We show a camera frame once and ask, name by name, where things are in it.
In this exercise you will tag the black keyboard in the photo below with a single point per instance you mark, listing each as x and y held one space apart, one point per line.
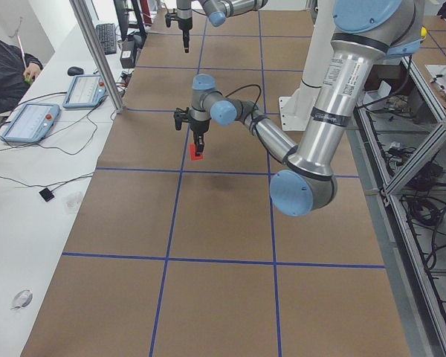
107 37

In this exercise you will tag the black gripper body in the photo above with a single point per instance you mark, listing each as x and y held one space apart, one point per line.
198 127
185 23

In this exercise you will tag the seated person in black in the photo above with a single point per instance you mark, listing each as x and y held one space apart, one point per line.
17 70

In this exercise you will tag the far teach pendant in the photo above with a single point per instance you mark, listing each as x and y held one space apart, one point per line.
85 92

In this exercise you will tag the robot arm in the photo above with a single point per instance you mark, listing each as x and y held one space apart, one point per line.
216 12
364 33

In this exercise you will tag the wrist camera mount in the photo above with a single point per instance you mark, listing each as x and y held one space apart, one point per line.
170 17
181 116

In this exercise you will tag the black computer mouse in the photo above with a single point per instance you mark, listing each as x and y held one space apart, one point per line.
74 70

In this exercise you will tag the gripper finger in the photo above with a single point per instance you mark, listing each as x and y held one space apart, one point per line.
200 145
188 44
185 44
196 149

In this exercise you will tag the small black sensor pad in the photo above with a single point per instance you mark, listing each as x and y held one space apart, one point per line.
46 194

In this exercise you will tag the clear tape roll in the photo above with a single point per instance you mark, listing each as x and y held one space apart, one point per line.
22 299

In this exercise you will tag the teach pendant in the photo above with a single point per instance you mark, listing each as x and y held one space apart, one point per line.
31 124
85 92

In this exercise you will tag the aluminium frame post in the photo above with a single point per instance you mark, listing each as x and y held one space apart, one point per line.
84 20

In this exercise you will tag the black power adapter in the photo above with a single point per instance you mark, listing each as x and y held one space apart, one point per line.
127 54

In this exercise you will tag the near teach pendant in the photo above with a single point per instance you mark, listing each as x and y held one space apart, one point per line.
31 124

